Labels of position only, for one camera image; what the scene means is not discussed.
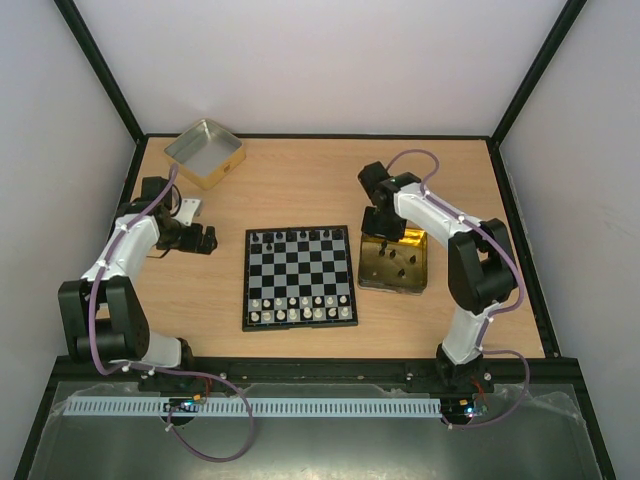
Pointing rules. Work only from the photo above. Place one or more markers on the gold square tin box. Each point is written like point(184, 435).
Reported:
point(206, 153)

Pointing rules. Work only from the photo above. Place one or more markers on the black magnetic chess board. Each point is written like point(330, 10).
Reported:
point(308, 267)

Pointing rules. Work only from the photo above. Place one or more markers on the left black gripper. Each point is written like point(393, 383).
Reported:
point(193, 244)

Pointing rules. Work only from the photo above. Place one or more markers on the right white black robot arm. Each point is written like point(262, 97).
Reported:
point(482, 271)

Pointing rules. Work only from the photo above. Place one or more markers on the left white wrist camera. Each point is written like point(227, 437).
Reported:
point(188, 211)

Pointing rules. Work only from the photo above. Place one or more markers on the gold tin lid tray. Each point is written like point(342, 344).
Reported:
point(381, 272)

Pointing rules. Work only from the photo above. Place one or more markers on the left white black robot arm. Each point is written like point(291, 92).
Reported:
point(103, 319)

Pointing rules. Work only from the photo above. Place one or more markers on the grey slotted cable duct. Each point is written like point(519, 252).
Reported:
point(261, 407)

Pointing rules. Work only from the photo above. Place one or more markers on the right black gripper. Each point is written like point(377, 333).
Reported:
point(382, 231)

